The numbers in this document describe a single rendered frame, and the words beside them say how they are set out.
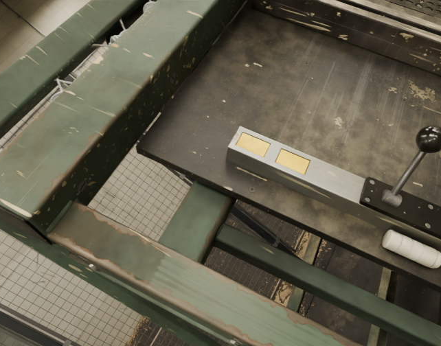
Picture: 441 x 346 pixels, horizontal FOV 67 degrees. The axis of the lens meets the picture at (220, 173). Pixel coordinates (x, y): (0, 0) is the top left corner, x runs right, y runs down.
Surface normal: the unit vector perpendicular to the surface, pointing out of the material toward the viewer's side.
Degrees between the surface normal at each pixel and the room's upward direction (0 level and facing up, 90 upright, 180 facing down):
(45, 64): 90
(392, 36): 90
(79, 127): 60
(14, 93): 90
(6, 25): 90
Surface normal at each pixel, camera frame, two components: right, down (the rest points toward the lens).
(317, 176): 0.08, -0.51
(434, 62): -0.43, 0.76
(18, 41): 0.45, -0.11
